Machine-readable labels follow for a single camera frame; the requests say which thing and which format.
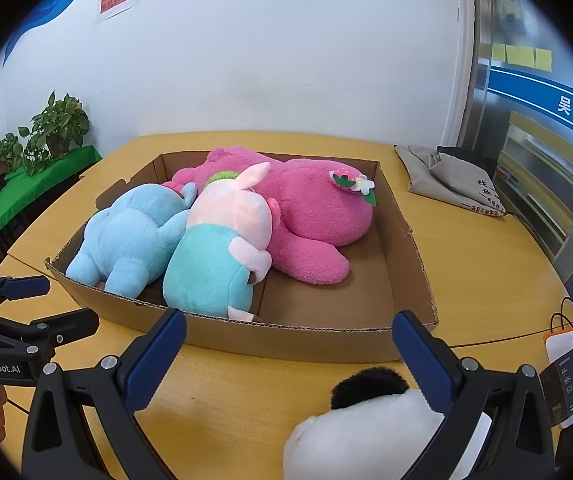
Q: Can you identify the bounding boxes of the grey canvas bag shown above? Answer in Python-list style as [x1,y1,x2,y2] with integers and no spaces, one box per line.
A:
[395,145,507,217]

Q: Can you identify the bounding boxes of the pink pig plush teal shirt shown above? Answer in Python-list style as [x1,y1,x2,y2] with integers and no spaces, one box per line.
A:
[163,162,281,322]

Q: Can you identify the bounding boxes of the pink plush bear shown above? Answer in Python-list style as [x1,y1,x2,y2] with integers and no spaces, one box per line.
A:
[165,146,376,285]

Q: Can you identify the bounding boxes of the black cable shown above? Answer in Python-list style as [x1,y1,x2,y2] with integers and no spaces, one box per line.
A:
[448,296,573,350]

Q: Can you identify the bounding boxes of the panda plush toy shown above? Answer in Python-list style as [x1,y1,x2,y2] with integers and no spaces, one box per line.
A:
[283,366,493,480]

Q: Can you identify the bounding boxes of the yellow sticky notes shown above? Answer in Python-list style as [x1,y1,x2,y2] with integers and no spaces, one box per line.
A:
[490,44,553,72]

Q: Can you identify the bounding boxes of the green cloth covered shelf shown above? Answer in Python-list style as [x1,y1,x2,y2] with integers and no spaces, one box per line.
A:
[0,145,102,231]

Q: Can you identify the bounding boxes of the potted green plant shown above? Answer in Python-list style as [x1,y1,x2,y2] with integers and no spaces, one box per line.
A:
[18,91,90,176]

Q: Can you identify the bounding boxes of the light blue plush bear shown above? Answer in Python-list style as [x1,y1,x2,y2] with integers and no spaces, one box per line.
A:
[65,182,198,299]

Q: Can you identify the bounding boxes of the black product box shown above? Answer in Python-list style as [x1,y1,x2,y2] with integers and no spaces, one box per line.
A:
[540,348,573,428]

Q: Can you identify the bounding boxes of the shallow cardboard box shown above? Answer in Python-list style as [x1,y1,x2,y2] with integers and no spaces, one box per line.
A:
[44,151,438,363]

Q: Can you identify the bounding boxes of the cartoon poster on glass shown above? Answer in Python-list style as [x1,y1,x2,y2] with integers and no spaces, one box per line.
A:
[495,0,526,34]

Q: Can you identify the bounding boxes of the white orange power bank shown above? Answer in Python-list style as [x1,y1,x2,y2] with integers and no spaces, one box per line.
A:
[544,328,573,363]

